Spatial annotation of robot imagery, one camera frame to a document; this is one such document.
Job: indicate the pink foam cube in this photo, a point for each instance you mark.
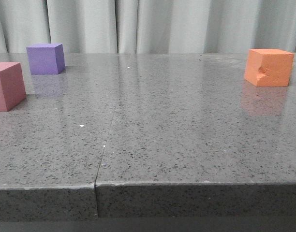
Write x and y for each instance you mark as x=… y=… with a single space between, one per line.
x=12 y=88

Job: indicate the orange foam cube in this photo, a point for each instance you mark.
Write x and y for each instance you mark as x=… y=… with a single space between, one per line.
x=269 y=67

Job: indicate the purple foam cube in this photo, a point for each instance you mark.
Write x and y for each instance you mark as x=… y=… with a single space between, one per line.
x=46 y=58

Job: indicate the grey curtain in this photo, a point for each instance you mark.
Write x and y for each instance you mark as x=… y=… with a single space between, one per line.
x=148 y=26

